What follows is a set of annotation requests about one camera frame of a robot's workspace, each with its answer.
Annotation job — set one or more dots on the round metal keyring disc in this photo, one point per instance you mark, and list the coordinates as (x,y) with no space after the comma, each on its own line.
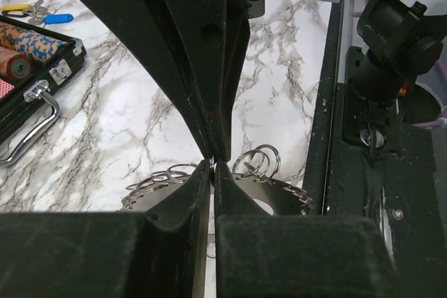
(253,172)

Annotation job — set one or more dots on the orange black chip stack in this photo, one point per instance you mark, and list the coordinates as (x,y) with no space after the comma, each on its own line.
(9,34)

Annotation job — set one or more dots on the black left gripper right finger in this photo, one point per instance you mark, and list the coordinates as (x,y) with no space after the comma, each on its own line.
(259,255)

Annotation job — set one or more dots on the blue key tag far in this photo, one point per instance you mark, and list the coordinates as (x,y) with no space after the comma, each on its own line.
(58,18)

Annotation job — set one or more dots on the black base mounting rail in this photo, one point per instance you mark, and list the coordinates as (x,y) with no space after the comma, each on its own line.
(363,159)

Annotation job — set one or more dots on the red chip stack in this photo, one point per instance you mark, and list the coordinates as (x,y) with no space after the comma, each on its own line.
(15,66)

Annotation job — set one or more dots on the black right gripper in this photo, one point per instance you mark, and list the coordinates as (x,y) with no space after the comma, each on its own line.
(210,39)

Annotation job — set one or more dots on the yellow key tag far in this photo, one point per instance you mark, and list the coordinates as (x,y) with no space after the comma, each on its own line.
(16,7)

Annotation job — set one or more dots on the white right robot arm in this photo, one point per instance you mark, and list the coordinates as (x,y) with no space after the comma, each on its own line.
(404,39)

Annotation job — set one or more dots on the loose pink playing cards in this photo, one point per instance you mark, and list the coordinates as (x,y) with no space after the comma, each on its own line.
(5,88)

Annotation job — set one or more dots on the blue orange chip stack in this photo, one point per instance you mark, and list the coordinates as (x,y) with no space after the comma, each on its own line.
(38,46)

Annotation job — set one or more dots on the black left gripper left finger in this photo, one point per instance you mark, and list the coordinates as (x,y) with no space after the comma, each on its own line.
(160,252)

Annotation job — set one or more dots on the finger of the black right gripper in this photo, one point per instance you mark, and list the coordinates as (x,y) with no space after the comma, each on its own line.
(141,26)

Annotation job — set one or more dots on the black poker chip case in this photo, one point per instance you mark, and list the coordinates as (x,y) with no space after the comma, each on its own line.
(38,91)

